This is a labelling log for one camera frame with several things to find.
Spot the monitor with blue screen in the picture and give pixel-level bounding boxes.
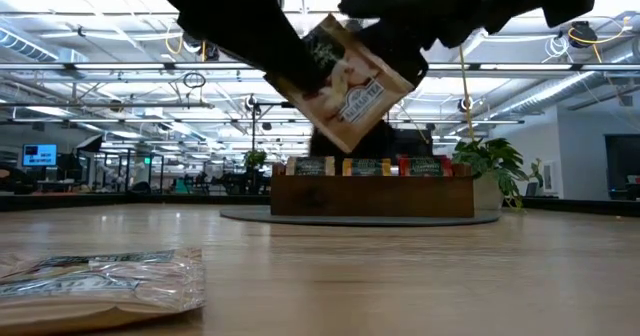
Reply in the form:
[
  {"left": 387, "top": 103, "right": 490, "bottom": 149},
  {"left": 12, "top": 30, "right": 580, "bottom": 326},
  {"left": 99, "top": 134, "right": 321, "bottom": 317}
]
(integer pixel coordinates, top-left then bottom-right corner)
[{"left": 21, "top": 143, "right": 59, "bottom": 169}]

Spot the green plant in white pot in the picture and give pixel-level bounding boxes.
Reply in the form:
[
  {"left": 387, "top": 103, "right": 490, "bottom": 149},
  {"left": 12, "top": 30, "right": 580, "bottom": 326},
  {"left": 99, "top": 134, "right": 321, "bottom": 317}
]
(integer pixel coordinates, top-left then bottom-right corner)
[{"left": 452, "top": 136, "right": 545, "bottom": 212}]

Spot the yellow peach tea sachet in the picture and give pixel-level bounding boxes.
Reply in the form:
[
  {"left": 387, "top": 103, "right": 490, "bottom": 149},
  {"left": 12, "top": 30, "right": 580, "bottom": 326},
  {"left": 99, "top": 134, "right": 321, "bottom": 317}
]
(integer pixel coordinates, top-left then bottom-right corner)
[{"left": 342, "top": 157, "right": 393, "bottom": 178}]

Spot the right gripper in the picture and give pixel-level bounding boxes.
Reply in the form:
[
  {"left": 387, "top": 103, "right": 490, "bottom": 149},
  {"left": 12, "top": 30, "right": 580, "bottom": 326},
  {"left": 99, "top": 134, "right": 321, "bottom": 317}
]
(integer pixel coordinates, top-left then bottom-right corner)
[{"left": 339, "top": 0, "right": 621, "bottom": 88}]

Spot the black background rig frame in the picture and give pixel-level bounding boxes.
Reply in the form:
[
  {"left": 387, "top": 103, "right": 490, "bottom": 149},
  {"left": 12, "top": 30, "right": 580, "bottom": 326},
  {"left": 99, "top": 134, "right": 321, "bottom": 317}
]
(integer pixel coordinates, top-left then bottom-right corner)
[{"left": 251, "top": 100, "right": 297, "bottom": 152}]

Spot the large black screen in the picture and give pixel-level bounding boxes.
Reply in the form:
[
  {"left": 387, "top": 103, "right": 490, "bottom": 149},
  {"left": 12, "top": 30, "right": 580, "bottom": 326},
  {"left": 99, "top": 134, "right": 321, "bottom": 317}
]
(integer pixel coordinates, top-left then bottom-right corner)
[{"left": 604, "top": 134, "right": 640, "bottom": 201}]

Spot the green background plant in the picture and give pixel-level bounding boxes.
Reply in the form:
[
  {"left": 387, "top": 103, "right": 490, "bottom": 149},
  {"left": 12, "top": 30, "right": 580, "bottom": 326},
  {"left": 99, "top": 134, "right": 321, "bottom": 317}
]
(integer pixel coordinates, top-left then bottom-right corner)
[{"left": 242, "top": 148, "right": 268, "bottom": 197}]

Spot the beige vanilla tea sachet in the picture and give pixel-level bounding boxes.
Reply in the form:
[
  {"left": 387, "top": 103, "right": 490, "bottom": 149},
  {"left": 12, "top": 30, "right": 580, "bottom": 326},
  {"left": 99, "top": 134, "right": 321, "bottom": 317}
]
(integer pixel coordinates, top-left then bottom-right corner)
[
  {"left": 0, "top": 248, "right": 202, "bottom": 273},
  {"left": 263, "top": 13, "right": 416, "bottom": 155},
  {"left": 285, "top": 155, "right": 336, "bottom": 177},
  {"left": 0, "top": 260, "right": 207, "bottom": 335}
]

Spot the red strawberry tea sachet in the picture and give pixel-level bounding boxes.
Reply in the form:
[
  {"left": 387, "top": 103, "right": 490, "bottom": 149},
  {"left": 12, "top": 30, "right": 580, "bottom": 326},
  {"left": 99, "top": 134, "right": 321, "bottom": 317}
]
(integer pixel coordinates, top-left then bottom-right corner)
[{"left": 398, "top": 155, "right": 454, "bottom": 178}]

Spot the black ceiling cable reel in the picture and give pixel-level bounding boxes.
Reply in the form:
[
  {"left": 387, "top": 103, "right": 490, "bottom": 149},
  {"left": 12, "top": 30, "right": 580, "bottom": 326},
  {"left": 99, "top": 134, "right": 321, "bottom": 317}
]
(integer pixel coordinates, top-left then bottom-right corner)
[
  {"left": 566, "top": 20, "right": 600, "bottom": 51},
  {"left": 181, "top": 31, "right": 221, "bottom": 63}
]

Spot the wooden tea organizer box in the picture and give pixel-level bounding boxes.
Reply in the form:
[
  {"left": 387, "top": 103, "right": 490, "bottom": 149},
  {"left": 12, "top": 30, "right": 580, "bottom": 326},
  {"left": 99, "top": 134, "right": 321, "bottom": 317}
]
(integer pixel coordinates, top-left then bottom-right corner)
[{"left": 269, "top": 161, "right": 476, "bottom": 219}]

